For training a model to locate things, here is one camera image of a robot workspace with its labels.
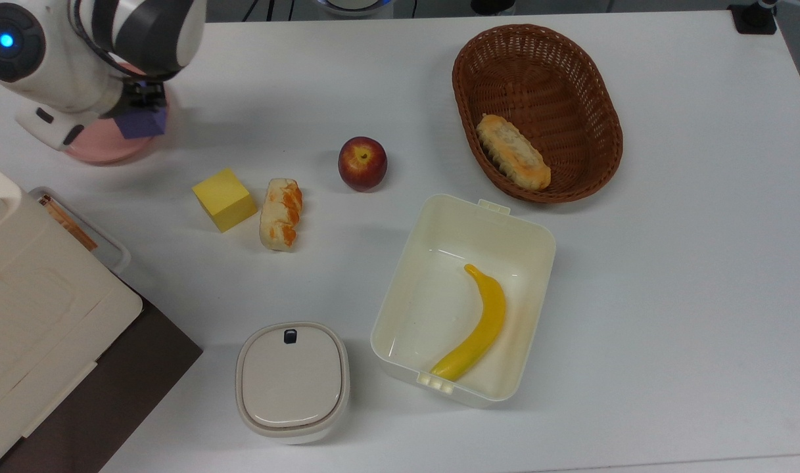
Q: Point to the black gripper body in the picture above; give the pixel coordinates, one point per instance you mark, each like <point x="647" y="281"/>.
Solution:
<point x="138" y="95"/>

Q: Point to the orange white toy pastry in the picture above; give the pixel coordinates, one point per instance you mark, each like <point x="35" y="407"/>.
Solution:
<point x="280" y="217"/>

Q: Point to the yellow foam cube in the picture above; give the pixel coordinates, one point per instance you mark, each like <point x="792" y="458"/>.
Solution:
<point x="222" y="197"/>

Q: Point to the purple foam cube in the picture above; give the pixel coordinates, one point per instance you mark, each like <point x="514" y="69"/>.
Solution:
<point x="143" y="125"/>

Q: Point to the yellow toy banana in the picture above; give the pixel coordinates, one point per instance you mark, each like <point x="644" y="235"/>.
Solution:
<point x="488" y="315"/>

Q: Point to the long toy bread loaf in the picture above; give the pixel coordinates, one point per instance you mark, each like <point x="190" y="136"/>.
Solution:
<point x="511" y="151"/>

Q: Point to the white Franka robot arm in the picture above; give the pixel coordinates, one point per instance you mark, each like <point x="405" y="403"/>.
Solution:
<point x="58" y="72"/>

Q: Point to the black round object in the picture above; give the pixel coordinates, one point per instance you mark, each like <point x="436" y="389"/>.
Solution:
<point x="492" y="5"/>

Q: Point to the red toy apple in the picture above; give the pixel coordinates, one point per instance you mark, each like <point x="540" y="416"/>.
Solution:
<point x="362" y="164"/>

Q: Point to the cream plastic container box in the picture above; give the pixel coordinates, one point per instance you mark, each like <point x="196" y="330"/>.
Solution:
<point x="426" y="295"/>

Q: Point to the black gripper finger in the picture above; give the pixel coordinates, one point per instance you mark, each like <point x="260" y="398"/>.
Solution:
<point x="158" y="97"/>

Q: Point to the dark brown drawer base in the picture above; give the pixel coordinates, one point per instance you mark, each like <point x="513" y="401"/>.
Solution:
<point x="123" y="394"/>

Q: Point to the pink plate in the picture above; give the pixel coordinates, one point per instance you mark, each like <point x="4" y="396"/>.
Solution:
<point x="110" y="148"/>

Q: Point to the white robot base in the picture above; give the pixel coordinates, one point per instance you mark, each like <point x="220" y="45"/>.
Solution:
<point x="353" y="6"/>

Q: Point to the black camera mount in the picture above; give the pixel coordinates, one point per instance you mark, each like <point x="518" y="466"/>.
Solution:
<point x="754" y="20"/>

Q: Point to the brown wicker basket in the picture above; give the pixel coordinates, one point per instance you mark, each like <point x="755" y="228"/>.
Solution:
<point x="544" y="66"/>

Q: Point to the small white lidded bin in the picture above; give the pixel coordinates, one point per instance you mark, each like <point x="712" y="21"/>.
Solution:
<point x="291" y="381"/>

